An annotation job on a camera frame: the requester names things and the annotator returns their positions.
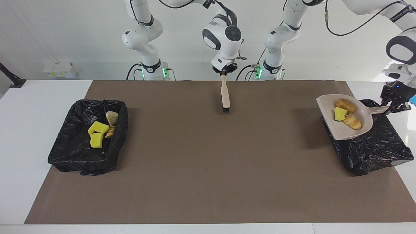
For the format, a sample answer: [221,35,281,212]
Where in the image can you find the beige hand brush black bristles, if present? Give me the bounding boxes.
[221,75,230,113]

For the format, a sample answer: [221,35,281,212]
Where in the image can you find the striped croissant bread piece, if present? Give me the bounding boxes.
[343,114,362,130]

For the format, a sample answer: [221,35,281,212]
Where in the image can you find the brown oblong bread roll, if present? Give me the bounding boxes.
[335,99,356,114]

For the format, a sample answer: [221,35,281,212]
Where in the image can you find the small yellow sponge piece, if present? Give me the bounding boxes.
[334,107,348,122]

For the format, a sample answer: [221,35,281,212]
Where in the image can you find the beige plastic dustpan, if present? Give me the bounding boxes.
[316,94,390,141]

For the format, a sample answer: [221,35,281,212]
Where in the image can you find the pale green sponge piece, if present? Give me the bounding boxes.
[106,111,119,126]

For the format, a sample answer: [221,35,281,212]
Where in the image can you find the notched yellow sponge piece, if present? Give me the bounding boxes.
[88,121,110,135]

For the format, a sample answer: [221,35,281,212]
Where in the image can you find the bin with glossy black bag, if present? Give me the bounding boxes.
[322,99,415,176]
[48,99,129,176]

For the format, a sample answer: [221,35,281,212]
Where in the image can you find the brown table mat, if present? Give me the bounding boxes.
[24,80,416,225]

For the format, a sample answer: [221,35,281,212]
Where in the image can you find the white box with yellow labels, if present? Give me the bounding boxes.
[43,62,78,78]

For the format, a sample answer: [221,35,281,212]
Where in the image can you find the black base cable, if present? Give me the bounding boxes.
[126,63,143,81]
[236,49,267,81]

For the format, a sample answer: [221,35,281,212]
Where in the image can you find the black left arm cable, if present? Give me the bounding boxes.
[283,0,403,36]

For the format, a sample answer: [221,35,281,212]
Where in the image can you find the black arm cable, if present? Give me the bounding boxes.
[283,0,403,36]
[129,0,247,61]

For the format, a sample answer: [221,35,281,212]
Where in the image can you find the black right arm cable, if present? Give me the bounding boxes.
[129,0,247,61]

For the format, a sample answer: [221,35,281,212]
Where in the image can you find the black camera stand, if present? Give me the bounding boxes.
[0,62,26,88]

